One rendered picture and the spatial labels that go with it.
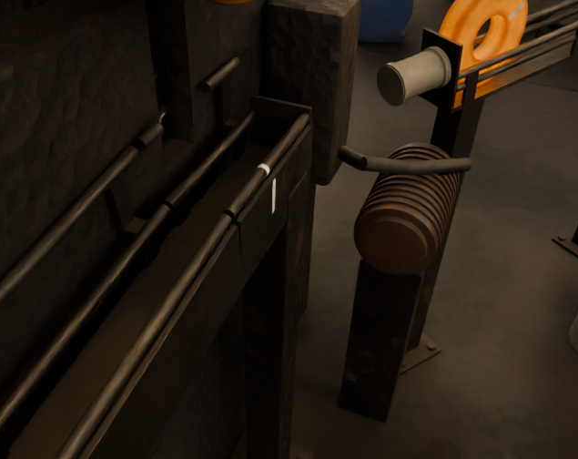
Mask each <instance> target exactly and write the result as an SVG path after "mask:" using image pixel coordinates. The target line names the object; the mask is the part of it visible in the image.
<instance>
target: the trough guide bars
mask: <svg viewBox="0 0 578 459"><path fill-rule="evenodd" d="M576 4H578V0H566V1H564V2H561V3H560V4H557V5H553V6H551V7H548V8H546V9H543V10H542V11H539V12H537V13H534V14H532V15H528V16H527V21H526V25H527V24H530V23H531V22H533V21H536V20H538V19H540V20H539V22H538V23H536V24H533V25H529V26H527V27H525V28H524V32H523V34H522V36H526V35H528V34H530V33H532V32H535V31H537V32H536V36H535V39H533V40H531V41H529V42H526V43H524V44H522V45H519V46H517V47H514V48H512V49H510V50H507V51H505V52H503V53H500V54H499V55H496V56H493V57H490V58H488V59H486V60H483V61H481V62H480V63H477V64H475V65H472V66H469V67H466V68H464V69H463V70H460V73H459V78H458V80H460V79H463V78H465V80H464V81H461V82H460V83H458V84H457V90H456V93H457V92H460V91H462V90H463V93H462V100H461V103H462V104H463V107H462V109H465V108H466V107H469V106H472V105H473V103H474V98H475V92H476V87H477V84H478V83H480V82H482V81H484V80H486V79H488V78H491V77H494V76H496V75H499V74H500V73H502V72H504V71H507V70H509V69H511V68H514V67H516V66H518V65H521V64H523V63H525V62H527V61H530V60H532V59H534V58H536V57H538V56H541V55H543V54H546V53H548V52H550V51H553V50H554V49H556V48H558V47H561V46H564V45H566V44H569V43H571V42H572V41H573V45H572V48H571V52H570V55H572V56H571V60H572V59H574V58H576V57H578V21H576V22H573V23H571V24H569V25H566V26H564V27H561V28H559V29H557V30H554V31H552V32H550V33H548V34H546V33H547V29H548V26H549V25H552V24H554V23H557V22H559V21H561V20H564V19H565V18H568V17H570V16H572V15H576V14H578V6H576V7H574V8H572V9H569V10H567V11H564V12H562V13H560V14H558V15H554V16H552V17H551V14H554V13H556V12H558V11H561V10H563V9H565V8H567V7H570V6H572V5H576ZM576 29H577V30H576ZM574 30H576V32H575V33H572V34H570V35H568V36H565V37H563V38H561V39H558V40H556V41H554V42H551V43H550V44H548V45H545V46H542V47H540V48H537V49H535V50H533V51H531V52H529V53H527V54H524V55H522V56H518V57H516V58H514V59H513V60H510V61H508V62H506V63H503V64H501V65H499V66H496V67H494V68H492V69H489V70H487V71H485V72H482V73H480V74H479V72H480V71H482V70H483V69H485V68H488V67H490V66H493V65H496V64H498V63H500V62H502V61H504V60H506V59H509V58H511V57H513V56H517V55H519V54H521V53H523V52H525V51H528V50H530V49H532V48H535V47H537V46H539V45H542V44H544V43H546V42H549V41H551V40H553V39H555V38H557V37H559V36H563V35H565V34H568V33H570V32H572V31H574ZM487 34H488V32H486V33H484V34H481V35H479V36H476V37H475V39H474V43H473V45H474V46H476V45H478V44H479V43H482V42H483V40H484V38H485V37H486V36H487Z"/></svg>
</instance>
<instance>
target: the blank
mask: <svg viewBox="0 0 578 459"><path fill-rule="evenodd" d="M527 15H528V3H527V0H455V2H454V3H453V4H452V6H451V8H450V9H449V11H448V13H447V15H446V16H445V18H444V20H443V22H442V24H441V28H440V31H439V34H441V35H443V36H446V37H448V38H449V39H452V40H454V41H456V42H458V43H460V44H462V45H463V50H462V55H461V66H460V70H463V69H464V68H466V67H469V66H472V65H475V64H477V63H480V62H481V61H483V60H486V59H488V58H490V57H493V56H496V55H499V54H500V53H503V52H505V51H507V50H510V49H512V48H514V47H517V46H518V45H519V43H520V41H521V39H522V34H523V32H524V28H525V26H526V21H527ZM489 18H491V24H490V28H489V31H488V34H487V36H486V37H485V38H484V40H483V42H482V43H481V44H480V45H479V46H478V47H477V48H476V49H475V50H473V43H474V39H475V37H476V35H477V33H478V31H479V29H480V28H481V26H482V25H483V24H484V23H485V22H486V21H487V20H488V19H489ZM509 60H510V58H509V59H506V60H504V61H502V62H500V63H498V64H496V65H493V66H490V67H488V68H485V69H483V70H482V71H480V72H479V74H480V73H482V72H485V71H487V70H489V69H492V68H494V67H496V66H499V65H501V64H503V63H506V62H508V61H509ZM494 77H495V76H493V77H491V78H488V79H486V80H484V81H482V82H480V83H478V84H477V87H479V86H481V85H483V84H485V83H487V82H488V81H490V80H491V79H492V78H494Z"/></svg>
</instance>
